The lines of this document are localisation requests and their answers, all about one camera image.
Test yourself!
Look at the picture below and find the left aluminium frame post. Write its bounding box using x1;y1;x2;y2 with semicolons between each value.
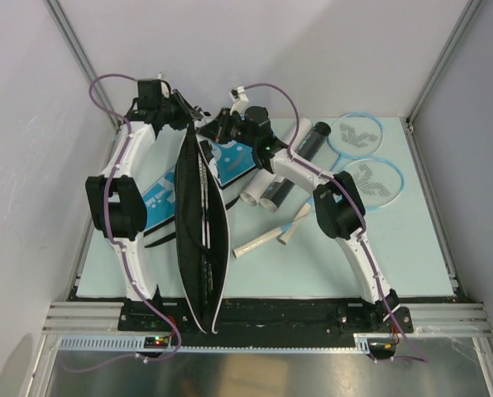
42;0;118;130

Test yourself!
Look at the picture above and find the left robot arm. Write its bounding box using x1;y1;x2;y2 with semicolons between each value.
85;74;204;301

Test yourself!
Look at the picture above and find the blue racket cover bag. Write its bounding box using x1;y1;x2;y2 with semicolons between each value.
142;141;256;237

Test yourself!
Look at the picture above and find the black shuttlecock tube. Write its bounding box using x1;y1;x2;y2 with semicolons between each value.
258;122;331;213

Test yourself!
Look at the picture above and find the right aluminium frame post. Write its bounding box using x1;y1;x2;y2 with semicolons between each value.
406;0;486;125

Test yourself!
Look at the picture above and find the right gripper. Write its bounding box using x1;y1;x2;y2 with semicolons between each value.
198;108;257;149

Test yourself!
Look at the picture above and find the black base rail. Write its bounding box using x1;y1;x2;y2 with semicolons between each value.
117;297;413;352

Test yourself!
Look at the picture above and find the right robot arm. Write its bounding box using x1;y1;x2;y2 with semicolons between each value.
197;106;400;332

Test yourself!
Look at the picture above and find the white shuttlecock tube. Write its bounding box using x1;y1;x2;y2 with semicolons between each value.
240;117;313;207

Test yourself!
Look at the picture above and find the black racket cover bag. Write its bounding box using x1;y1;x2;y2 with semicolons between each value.
175;123;230;334

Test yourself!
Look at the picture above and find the aluminium frame post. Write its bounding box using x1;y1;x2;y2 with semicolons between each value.
406;0;486;125
42;0;118;130

